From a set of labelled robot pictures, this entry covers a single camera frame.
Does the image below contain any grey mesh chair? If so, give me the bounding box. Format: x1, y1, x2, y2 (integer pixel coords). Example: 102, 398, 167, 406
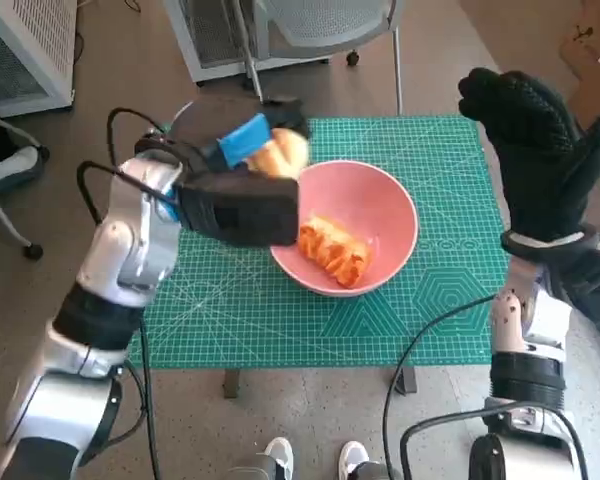
232, 0, 406, 117

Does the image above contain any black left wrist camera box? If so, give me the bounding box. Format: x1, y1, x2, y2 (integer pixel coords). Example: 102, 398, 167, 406
172, 172, 301, 249

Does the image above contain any person's right foot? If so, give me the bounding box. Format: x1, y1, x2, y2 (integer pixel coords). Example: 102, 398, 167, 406
338, 439, 371, 480

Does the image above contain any person's leg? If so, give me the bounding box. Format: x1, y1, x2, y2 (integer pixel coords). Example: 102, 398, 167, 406
352, 459, 399, 480
227, 453, 281, 480

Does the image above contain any person's foot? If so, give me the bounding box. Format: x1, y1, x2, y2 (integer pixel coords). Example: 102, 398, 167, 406
338, 439, 371, 480
262, 436, 295, 480

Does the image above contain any person's left foot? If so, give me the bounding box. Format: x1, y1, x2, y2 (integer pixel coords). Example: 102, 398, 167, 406
262, 436, 295, 480

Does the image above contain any large white perforated cabinet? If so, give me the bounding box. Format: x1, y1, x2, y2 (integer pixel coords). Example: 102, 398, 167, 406
0, 0, 76, 119

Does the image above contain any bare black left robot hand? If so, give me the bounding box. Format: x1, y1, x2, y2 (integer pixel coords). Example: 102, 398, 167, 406
194, 98, 312, 174

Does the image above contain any person's right leg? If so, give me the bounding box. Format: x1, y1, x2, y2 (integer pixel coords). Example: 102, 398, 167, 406
352, 459, 399, 480

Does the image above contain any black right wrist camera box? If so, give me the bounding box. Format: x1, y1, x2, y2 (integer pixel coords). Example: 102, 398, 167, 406
542, 243, 600, 329

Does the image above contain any pink bowl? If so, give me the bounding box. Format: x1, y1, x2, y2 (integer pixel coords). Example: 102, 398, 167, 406
269, 159, 420, 299

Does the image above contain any office chair with casters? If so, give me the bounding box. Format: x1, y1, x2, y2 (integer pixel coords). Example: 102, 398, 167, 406
0, 107, 51, 259

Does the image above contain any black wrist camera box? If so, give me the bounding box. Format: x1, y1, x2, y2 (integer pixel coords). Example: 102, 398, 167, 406
542, 243, 600, 329
172, 172, 301, 249

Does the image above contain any round bread bun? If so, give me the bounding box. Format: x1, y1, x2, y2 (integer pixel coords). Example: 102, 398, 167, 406
244, 127, 311, 179

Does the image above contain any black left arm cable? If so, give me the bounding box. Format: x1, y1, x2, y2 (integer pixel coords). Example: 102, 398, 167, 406
76, 106, 182, 480

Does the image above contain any small table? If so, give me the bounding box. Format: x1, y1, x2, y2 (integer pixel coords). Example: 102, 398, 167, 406
137, 115, 512, 400

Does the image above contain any rectangular bread loaf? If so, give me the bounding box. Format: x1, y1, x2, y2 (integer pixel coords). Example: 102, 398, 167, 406
298, 213, 374, 289

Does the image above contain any person's left leg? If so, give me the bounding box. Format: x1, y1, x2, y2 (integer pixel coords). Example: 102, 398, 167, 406
227, 453, 281, 480

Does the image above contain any green cutting mat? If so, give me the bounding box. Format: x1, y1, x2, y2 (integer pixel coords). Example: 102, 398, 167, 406
138, 115, 511, 372

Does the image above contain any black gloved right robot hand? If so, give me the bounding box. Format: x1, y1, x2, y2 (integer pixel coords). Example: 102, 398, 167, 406
457, 67, 600, 246

